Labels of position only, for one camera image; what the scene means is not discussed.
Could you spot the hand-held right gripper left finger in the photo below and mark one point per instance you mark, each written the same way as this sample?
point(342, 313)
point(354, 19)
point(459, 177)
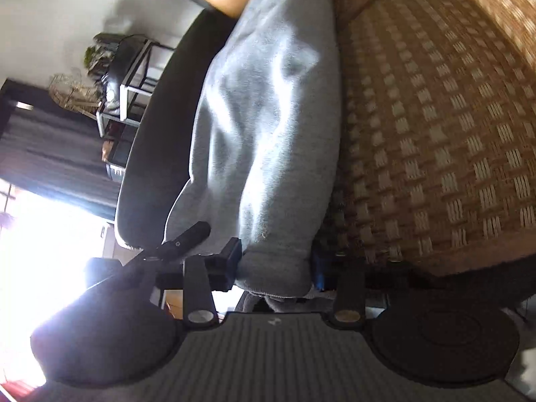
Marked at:
point(228, 261)

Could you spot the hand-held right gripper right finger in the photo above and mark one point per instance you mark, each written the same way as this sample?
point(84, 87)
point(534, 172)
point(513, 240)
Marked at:
point(320, 277)

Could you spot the grey hoodie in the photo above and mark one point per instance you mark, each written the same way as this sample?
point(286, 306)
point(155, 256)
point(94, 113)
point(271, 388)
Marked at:
point(268, 125)

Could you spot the dark sofa armrest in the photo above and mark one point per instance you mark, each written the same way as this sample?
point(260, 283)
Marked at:
point(163, 142)

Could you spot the brown woven sofa mat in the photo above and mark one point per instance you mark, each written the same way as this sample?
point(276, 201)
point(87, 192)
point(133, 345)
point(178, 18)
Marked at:
point(435, 134)

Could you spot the black metal side table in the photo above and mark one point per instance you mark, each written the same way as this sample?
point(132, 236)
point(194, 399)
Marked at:
point(134, 88)

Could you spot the dark curtain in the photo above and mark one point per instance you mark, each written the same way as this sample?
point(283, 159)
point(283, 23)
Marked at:
point(54, 155)

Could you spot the potted plant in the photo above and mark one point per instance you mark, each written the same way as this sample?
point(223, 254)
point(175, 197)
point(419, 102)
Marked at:
point(100, 54)

